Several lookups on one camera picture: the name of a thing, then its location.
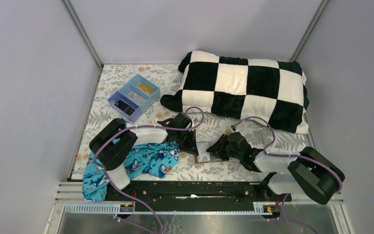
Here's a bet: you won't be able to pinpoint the brown leather card holder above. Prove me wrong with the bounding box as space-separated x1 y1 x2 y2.
194 140 222 164

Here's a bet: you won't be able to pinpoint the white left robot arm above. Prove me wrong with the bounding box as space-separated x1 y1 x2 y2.
82 112 199 196

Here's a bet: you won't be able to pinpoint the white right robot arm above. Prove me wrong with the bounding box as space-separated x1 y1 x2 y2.
206 132 345 205

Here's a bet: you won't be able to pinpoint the gold card in box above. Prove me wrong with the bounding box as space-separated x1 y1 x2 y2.
137 83 154 95

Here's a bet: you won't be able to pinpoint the silver card in box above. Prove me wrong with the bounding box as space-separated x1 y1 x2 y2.
126 91 146 106

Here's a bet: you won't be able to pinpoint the black card in box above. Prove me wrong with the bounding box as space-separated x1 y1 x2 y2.
115 100 135 116

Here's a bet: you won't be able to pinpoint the floral patterned table cloth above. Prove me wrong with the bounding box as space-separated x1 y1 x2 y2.
70 64 310 181

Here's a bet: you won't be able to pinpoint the blue shark print shorts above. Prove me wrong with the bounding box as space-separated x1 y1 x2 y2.
82 141 180 201

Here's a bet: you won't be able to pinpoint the black white checkered pillow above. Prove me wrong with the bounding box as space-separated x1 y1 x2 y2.
160 51 309 134

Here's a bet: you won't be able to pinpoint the blue three-compartment organizer box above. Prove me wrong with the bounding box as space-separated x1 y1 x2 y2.
107 74 161 122

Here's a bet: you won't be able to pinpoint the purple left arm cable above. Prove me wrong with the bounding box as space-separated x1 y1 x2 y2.
92 106 206 234

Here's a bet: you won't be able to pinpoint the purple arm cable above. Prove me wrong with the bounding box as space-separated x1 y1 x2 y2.
92 106 206 234
230 116 343 234

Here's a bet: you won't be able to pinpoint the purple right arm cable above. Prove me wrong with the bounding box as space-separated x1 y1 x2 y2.
230 116 343 234

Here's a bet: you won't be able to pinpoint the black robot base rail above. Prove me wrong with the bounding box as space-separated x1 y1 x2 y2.
123 181 292 208

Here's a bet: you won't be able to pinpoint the perforated metal cable tray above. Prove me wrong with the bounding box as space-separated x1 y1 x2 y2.
64 200 275 217

